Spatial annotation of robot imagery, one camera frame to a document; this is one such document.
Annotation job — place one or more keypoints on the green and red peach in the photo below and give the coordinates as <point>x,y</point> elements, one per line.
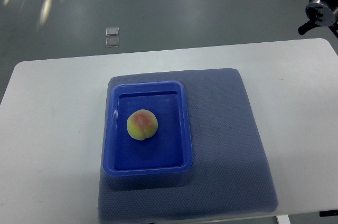
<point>142,125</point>

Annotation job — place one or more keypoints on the blue plastic tray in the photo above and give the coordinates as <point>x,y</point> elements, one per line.
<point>169,151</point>

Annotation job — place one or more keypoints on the upper metal floor plate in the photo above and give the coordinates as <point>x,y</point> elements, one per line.
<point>112,31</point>

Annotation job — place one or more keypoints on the blue-grey textured mat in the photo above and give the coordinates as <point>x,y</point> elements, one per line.
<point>230,173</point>

